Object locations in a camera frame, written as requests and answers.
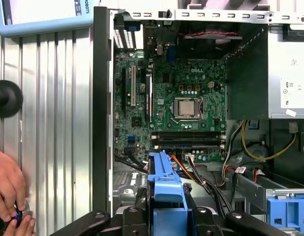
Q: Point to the silver CPU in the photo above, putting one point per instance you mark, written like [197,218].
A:
[187,108]

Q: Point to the person's right hand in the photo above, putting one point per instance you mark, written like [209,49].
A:
[21,228]

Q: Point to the person's left hand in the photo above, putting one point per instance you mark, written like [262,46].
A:
[7,184]

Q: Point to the grey metal drive cage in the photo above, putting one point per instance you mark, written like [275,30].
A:
[255,189]

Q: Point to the hard disk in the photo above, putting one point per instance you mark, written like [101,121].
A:
[166,186]

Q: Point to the blue drive cage latch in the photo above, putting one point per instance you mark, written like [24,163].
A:
[289,214]

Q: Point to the black open PC case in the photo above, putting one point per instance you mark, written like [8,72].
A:
[100,98]

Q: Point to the black expansion slot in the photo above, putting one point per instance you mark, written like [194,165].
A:
[123,93]

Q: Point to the black case fan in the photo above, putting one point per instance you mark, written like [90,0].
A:
[203,46]

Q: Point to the tan expansion slot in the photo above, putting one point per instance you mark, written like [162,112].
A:
[133,86]

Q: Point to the black RAM slot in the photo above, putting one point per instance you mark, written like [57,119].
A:
[189,147]
[189,135]

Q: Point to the pale blue teach pendant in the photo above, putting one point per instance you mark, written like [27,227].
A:
[43,14]

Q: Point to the CPU socket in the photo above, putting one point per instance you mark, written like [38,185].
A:
[176,118]

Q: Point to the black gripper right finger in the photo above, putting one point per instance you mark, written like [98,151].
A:
[202,221]

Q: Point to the green motherboard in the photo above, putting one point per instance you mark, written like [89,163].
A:
[166,73]

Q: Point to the black round mount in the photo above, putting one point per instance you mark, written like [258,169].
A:
[7,98]

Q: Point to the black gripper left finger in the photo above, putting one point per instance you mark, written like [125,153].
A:
[136,221]

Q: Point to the grey power supply unit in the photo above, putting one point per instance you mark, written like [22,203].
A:
[284,61]

